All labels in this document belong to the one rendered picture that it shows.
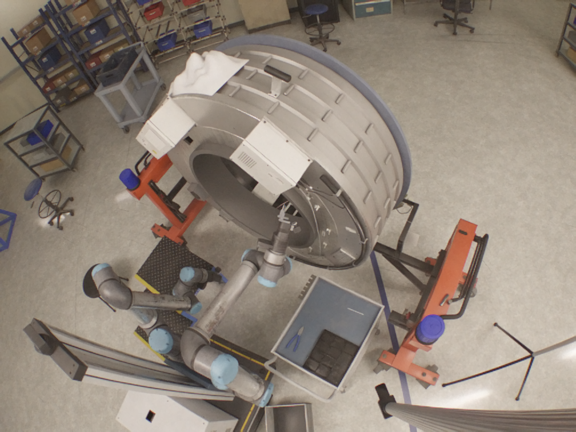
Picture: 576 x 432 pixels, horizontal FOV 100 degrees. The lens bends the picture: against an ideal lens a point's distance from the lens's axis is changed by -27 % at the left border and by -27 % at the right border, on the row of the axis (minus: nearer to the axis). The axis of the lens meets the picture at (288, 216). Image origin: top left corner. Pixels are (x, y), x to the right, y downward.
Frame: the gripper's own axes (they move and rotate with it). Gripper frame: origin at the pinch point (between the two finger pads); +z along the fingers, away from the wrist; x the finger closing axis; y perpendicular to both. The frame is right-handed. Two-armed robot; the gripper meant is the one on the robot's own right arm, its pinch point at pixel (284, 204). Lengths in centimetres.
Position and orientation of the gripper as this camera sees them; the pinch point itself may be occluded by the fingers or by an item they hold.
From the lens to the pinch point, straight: 136.1
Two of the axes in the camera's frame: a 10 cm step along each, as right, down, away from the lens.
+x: 1.0, 2.7, -9.6
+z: 2.9, -9.3, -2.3
